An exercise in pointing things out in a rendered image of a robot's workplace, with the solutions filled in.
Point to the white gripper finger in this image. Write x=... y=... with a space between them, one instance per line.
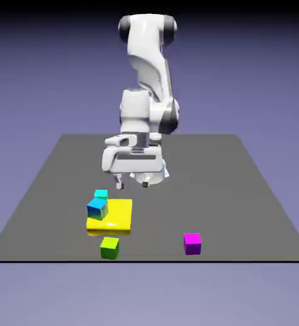
x=145 y=184
x=119 y=182

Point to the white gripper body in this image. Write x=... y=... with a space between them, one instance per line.
x=134 y=163

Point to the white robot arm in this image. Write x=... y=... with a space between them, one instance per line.
x=149 y=76

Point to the small cyan cube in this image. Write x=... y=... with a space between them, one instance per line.
x=101 y=193

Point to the small blue cube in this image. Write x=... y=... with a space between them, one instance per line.
x=97 y=209

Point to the small green cube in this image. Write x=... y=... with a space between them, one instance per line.
x=109 y=247

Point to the small magenta cube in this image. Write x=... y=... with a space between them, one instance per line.
x=192 y=243

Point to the large yellow box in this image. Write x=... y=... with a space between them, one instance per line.
x=116 y=216

